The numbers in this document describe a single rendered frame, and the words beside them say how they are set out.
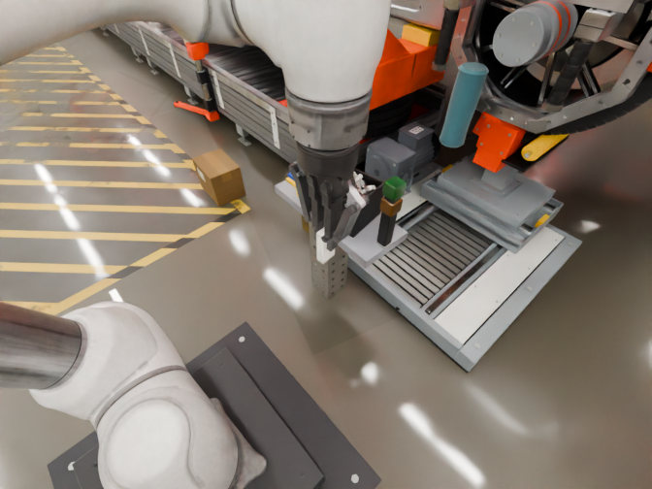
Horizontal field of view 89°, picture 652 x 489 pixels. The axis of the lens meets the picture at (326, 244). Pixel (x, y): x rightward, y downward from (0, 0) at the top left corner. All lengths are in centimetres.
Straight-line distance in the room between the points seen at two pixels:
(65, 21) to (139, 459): 47
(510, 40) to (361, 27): 84
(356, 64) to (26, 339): 50
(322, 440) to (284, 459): 11
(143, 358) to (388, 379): 81
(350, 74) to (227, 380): 69
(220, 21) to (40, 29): 16
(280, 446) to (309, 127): 62
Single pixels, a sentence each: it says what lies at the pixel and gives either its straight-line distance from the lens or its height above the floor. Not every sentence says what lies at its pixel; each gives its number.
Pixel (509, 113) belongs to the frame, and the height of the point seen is 61.
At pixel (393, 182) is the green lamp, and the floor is 66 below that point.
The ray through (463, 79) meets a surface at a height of 71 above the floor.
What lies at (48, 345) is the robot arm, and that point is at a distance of 58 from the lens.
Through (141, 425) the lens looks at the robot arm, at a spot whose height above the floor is 64.
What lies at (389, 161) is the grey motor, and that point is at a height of 39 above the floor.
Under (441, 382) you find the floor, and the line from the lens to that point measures 126.
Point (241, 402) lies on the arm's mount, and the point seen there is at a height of 37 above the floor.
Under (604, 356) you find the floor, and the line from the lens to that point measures 157.
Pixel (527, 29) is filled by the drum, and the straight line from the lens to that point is 111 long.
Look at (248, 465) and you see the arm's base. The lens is 76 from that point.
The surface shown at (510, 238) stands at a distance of 154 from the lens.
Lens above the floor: 113
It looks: 48 degrees down
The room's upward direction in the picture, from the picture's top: straight up
